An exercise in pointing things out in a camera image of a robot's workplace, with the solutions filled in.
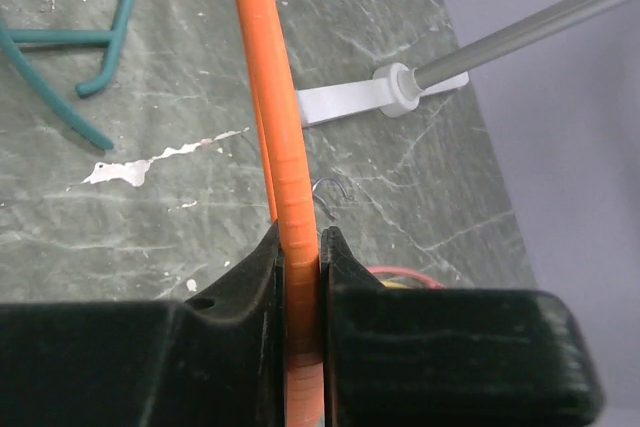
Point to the teal plastic hanger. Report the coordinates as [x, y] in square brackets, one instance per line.
[66, 50]

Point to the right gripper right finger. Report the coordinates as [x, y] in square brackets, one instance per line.
[448, 357]

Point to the pink plastic curved hanger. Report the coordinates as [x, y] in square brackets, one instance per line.
[405, 275]

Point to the metal hook clips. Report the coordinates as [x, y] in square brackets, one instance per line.
[329, 193]

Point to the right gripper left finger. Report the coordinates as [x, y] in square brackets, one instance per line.
[215, 359]

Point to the orange plastic hanger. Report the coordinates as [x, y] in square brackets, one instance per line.
[291, 204]

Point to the metal clothes rack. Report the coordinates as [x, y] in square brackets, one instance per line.
[396, 89]

